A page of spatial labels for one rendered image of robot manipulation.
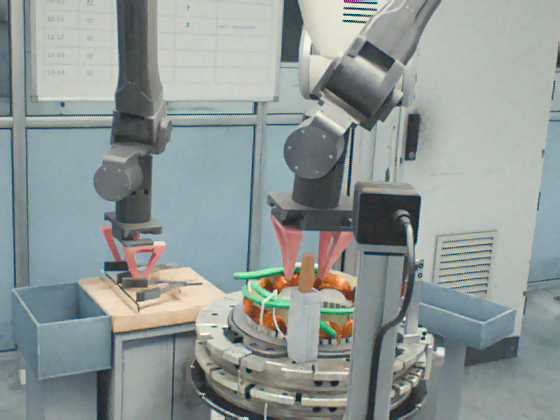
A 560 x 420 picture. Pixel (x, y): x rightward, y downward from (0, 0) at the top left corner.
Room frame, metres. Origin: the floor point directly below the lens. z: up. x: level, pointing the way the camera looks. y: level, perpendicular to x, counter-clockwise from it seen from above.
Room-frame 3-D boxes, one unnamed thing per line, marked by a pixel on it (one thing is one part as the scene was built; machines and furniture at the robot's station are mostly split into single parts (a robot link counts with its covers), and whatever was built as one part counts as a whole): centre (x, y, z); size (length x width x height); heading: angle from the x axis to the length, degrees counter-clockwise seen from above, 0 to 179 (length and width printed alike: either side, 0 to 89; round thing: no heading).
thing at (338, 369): (1.09, -0.06, 1.09); 0.32 x 0.32 x 0.01
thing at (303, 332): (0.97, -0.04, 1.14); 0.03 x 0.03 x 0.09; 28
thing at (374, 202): (0.60, -0.08, 1.37); 0.06 x 0.04 x 0.04; 3
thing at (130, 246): (1.27, 0.22, 1.12); 0.07 x 0.07 x 0.09; 30
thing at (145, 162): (1.28, 0.23, 1.26); 0.07 x 0.06 x 0.07; 170
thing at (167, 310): (1.27, 0.19, 1.05); 0.20 x 0.19 x 0.02; 120
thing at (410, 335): (1.04, -0.18, 1.15); 0.03 x 0.02 x 0.12; 110
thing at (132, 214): (1.29, 0.23, 1.19); 0.10 x 0.07 x 0.07; 30
